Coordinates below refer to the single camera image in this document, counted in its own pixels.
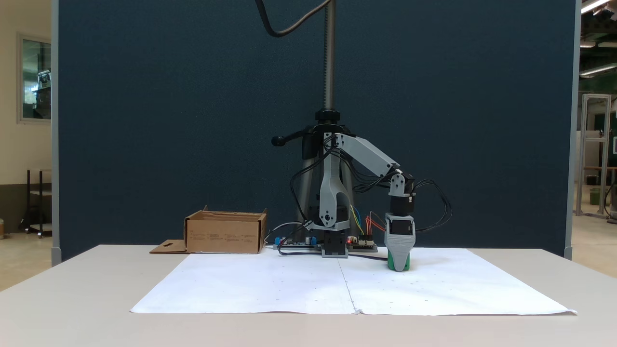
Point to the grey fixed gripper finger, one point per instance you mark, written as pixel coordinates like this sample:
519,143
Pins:
400,248

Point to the blue power circuit board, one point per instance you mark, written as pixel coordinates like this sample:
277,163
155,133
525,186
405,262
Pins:
294,243

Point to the dark blue partition panel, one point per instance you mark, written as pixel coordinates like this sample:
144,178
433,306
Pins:
144,120

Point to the white paper sheet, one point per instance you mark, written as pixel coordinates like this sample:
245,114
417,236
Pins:
241,289

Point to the brown cardboard box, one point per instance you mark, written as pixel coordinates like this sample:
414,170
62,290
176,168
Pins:
224,236

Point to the black camera tripod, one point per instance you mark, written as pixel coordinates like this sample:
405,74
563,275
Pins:
329,72

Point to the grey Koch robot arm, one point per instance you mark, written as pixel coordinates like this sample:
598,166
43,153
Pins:
332,193

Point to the aluminium profile frame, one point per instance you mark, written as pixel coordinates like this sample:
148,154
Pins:
585,154

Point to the green die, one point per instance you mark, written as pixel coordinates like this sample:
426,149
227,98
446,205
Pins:
408,263

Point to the green waste bin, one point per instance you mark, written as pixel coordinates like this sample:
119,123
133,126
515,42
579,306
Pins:
594,196

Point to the framed window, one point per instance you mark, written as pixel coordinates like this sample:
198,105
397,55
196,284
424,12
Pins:
36,77

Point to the controller circuit board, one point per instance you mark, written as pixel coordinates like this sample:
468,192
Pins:
362,246

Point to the ceiling strip light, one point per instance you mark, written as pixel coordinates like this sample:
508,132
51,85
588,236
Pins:
594,5
597,70

